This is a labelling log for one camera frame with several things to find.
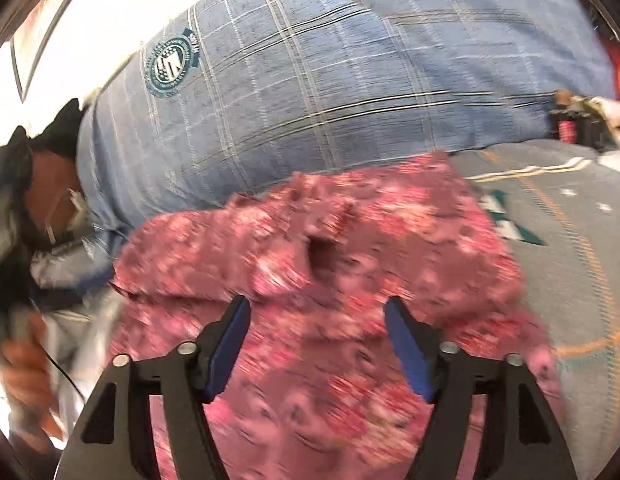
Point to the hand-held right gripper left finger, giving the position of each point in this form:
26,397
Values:
224,357

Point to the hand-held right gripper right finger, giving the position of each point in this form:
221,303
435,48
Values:
410,357

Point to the pink floral garment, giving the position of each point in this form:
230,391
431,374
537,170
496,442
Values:
340,240

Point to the person's left hand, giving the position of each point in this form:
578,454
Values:
22,377

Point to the dark brown cloth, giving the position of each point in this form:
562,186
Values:
52,190

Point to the light grey cloth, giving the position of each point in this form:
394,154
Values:
80,280

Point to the grey patterned bedsheet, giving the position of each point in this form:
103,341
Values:
564,260

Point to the pile of small household things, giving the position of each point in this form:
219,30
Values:
584,125

